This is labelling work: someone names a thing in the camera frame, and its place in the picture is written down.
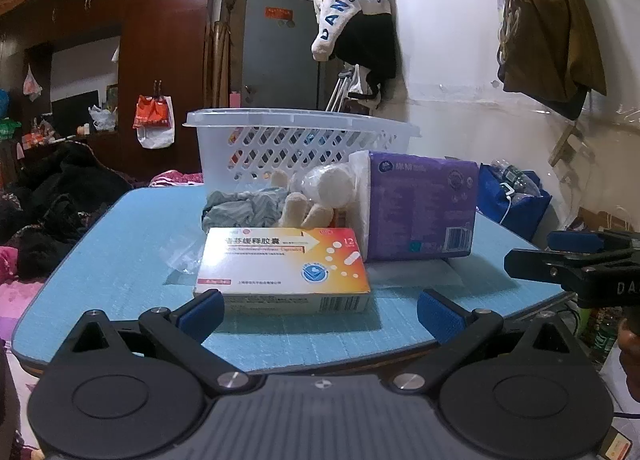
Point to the clear plastic bottle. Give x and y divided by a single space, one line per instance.
520 179

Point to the brown wooden wardrobe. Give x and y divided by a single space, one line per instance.
165 39

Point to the pink floral blanket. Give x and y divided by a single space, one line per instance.
175 178

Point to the medicine box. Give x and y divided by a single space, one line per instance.
280 265

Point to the red and white plastic bag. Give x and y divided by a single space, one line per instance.
152 114

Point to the black garment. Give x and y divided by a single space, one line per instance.
365 44

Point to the wooden planks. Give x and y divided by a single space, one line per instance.
225 54

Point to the metal rack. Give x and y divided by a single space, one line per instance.
340 89

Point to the person's right hand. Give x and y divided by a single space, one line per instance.
629 347

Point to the green bottles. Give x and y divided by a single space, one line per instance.
600 335

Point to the beige plush toy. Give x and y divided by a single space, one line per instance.
332 187

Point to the blue fabric bag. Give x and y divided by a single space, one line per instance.
520 217

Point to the black television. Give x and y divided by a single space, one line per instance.
72 112

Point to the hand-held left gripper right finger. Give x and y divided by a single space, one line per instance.
442 317

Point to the pink and white plastic bag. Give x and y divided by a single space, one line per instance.
32 84

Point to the clear plastic bag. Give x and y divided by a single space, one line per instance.
182 260

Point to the olive hanging bag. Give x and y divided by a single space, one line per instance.
550 39

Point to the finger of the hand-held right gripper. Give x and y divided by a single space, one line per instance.
575 241
540 264

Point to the purple tissue pack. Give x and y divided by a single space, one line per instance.
420 205

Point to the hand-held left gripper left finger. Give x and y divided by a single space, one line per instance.
202 314

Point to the wooden wall bracket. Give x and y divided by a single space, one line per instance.
565 144

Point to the white plastic basket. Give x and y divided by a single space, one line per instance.
300 118

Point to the grey cloth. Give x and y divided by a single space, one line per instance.
240 210

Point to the red door label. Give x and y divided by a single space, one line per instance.
278 13

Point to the grey door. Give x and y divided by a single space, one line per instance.
280 64

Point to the dark clothes pile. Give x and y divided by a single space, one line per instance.
65 190

